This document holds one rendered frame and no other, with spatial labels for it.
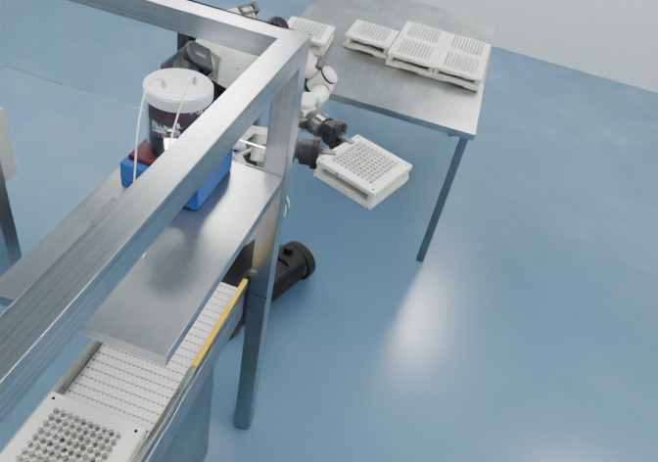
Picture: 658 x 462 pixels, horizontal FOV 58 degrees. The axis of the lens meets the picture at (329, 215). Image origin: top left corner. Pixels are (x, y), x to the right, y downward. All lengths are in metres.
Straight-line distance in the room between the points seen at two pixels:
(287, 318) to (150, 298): 1.67
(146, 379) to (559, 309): 2.34
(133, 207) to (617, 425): 2.58
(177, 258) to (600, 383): 2.34
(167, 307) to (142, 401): 0.45
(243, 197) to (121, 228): 0.68
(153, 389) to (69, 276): 0.89
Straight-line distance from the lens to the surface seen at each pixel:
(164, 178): 0.94
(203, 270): 1.31
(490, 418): 2.82
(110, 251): 0.82
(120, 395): 1.65
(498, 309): 3.25
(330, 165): 2.03
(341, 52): 3.27
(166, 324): 1.21
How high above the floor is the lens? 2.20
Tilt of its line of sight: 39 degrees down
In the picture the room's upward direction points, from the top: 12 degrees clockwise
